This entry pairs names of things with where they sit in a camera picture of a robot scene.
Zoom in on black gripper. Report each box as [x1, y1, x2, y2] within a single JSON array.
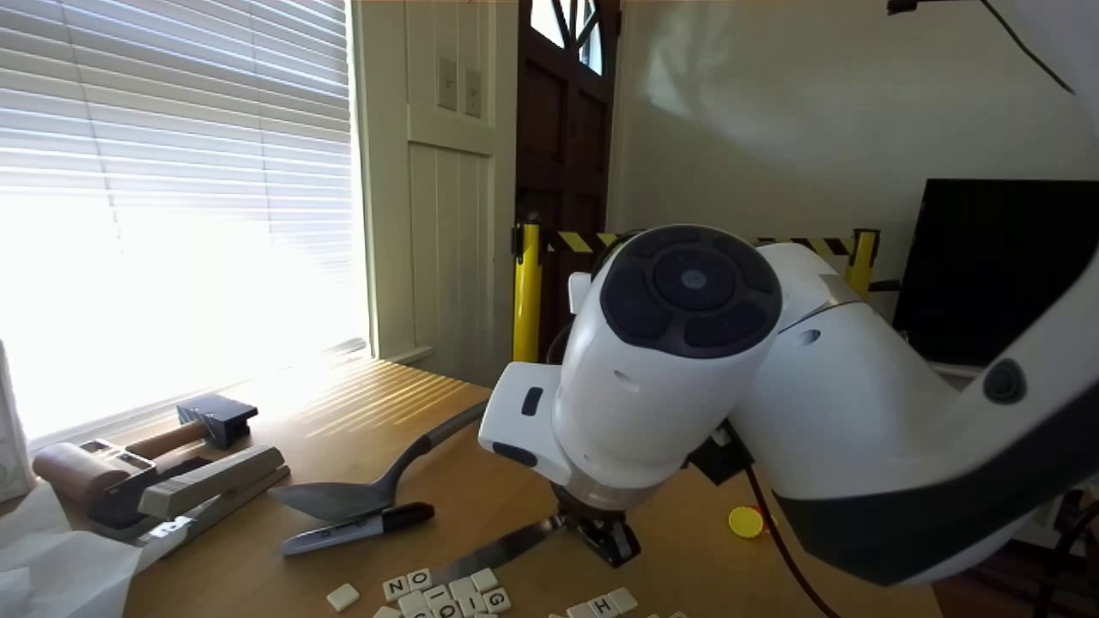
[[558, 486, 644, 567]]

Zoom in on silver butter knife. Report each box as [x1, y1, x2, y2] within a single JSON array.
[[432, 515, 561, 582]]

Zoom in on white scrabble tile pile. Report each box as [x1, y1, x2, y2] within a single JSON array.
[[371, 567, 688, 618]]

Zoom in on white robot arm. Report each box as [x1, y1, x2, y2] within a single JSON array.
[[479, 222, 1099, 588]]

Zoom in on lone white scrabble tile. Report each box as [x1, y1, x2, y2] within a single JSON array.
[[328, 582, 362, 610]]

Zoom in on yellow round cap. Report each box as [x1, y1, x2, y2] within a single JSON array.
[[727, 503, 765, 538]]

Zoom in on grey metal spatula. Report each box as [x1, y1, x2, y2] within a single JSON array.
[[272, 404, 483, 522]]

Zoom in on black yellow barrier tape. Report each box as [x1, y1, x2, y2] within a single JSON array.
[[542, 231, 858, 257]]

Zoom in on blue headed hammer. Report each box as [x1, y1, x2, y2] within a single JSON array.
[[131, 393, 257, 457]]

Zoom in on grey stapler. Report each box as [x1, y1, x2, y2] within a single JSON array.
[[136, 445, 288, 567]]

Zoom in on black television screen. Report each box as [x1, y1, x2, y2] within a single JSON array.
[[893, 177, 1099, 368]]

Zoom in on dark wooden door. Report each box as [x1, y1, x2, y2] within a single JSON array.
[[514, 0, 623, 359]]

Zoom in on white window blinds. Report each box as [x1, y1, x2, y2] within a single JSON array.
[[0, 0, 369, 437]]

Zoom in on white plastic bag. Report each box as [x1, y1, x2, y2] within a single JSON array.
[[0, 348, 136, 618]]

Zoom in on black handled small knife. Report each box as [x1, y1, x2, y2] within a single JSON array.
[[278, 500, 436, 558]]

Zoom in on yellow safety post right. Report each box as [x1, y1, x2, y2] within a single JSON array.
[[844, 227, 881, 296]]

